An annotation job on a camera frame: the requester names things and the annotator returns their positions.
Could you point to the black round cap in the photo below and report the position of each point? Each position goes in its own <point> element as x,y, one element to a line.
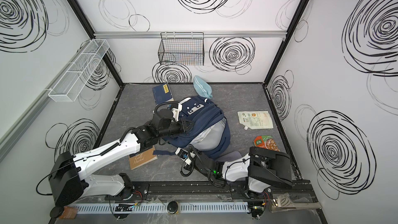
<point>56,212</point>

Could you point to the white slotted cable duct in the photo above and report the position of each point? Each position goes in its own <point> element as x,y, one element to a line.
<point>161,208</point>

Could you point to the brown hardcover book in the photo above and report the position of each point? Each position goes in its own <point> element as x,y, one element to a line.
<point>139,159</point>

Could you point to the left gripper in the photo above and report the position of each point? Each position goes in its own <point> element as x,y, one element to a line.
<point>184,126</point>

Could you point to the green snack packet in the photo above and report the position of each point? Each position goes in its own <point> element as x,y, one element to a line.
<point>266,142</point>

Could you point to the black wire basket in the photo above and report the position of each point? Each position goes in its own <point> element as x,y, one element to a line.
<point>186,48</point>

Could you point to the white refill pouch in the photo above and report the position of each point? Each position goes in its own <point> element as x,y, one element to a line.
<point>256,120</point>

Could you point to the lavender glasses case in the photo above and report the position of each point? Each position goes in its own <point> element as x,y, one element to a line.
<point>232,156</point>

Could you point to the black round knob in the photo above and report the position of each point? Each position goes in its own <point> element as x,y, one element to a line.
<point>172,207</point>

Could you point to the dark blue book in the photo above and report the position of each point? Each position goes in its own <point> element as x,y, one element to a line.
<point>162,93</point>

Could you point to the navy blue student backpack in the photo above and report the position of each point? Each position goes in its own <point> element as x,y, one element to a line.
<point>211,133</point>

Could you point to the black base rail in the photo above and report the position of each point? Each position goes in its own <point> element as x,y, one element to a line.
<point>145,191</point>

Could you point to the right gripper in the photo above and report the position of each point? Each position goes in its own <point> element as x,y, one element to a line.
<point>193,156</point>

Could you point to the light teal pencil pouch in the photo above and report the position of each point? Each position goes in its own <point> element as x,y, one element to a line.
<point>202,88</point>

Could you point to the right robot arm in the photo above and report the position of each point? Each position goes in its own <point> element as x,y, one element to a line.
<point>263,168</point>

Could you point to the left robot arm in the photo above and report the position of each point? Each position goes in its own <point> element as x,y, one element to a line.
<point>72,176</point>

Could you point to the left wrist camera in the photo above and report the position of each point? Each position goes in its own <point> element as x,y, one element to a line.
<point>176,108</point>

